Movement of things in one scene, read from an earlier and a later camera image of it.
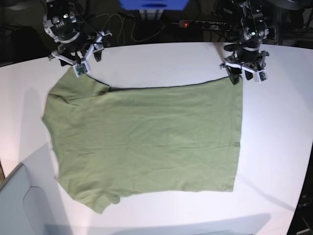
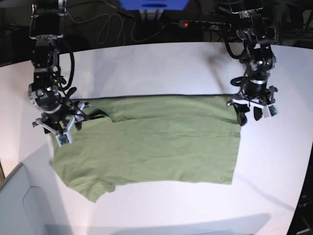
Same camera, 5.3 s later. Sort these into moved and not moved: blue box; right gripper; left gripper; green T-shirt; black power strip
Moved: green T-shirt; left gripper; right gripper
Not moved: blue box; black power strip
